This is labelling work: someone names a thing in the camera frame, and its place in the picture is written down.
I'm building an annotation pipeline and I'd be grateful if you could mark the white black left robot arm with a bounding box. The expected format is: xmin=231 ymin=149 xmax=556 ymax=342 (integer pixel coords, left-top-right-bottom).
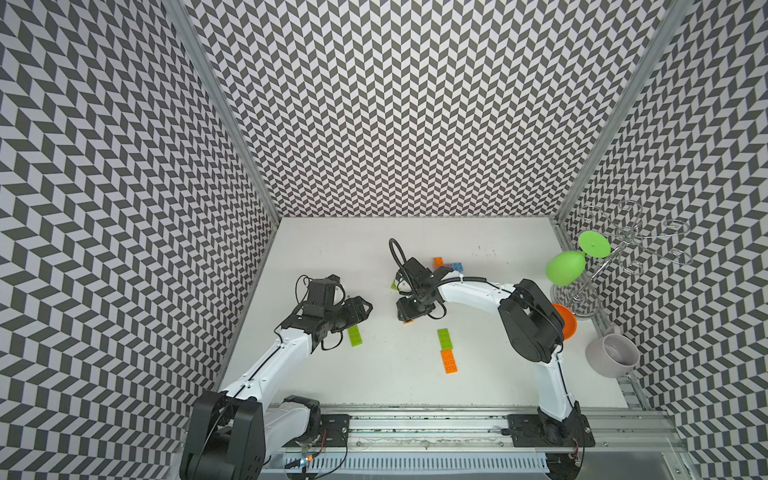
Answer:
xmin=179 ymin=275 xmax=373 ymax=479

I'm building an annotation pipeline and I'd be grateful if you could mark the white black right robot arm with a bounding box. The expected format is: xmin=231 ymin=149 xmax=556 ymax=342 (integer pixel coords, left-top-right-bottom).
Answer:
xmin=394 ymin=258 xmax=576 ymax=424

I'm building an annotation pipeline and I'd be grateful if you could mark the green plastic wine glass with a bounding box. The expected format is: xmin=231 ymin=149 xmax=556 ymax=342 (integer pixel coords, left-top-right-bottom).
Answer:
xmin=545 ymin=230 xmax=612 ymax=287

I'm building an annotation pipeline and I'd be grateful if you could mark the orange plastic bowl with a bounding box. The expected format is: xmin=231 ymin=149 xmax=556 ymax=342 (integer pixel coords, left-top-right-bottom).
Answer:
xmin=553 ymin=303 xmax=578 ymax=340

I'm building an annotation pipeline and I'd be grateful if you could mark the grey mauve cup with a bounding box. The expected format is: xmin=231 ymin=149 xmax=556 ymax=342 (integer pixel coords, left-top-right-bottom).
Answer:
xmin=585 ymin=326 xmax=640 ymax=378

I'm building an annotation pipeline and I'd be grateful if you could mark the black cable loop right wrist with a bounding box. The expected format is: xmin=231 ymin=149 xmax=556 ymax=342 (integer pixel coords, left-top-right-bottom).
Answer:
xmin=388 ymin=238 xmax=413 ymax=286

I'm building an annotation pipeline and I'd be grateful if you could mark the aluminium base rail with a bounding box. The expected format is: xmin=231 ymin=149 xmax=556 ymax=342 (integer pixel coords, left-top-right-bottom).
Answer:
xmin=262 ymin=405 xmax=699 ymax=479

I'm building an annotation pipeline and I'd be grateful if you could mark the wire glass rack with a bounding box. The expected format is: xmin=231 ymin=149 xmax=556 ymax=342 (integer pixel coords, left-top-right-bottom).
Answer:
xmin=552 ymin=201 xmax=691 ymax=318

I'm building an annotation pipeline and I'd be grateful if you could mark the aluminium corner post left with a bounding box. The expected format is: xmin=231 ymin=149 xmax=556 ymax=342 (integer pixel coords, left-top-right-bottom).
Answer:
xmin=163 ymin=0 xmax=280 ymax=225

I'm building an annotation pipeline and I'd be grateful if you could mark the aluminium corner post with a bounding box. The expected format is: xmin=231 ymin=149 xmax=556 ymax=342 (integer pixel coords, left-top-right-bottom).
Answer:
xmin=163 ymin=0 xmax=280 ymax=225
xmin=553 ymin=0 xmax=694 ymax=226

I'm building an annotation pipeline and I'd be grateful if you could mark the aluminium corner post right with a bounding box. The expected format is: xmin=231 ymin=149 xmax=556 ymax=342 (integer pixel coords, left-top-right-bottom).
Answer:
xmin=553 ymin=0 xmax=694 ymax=226

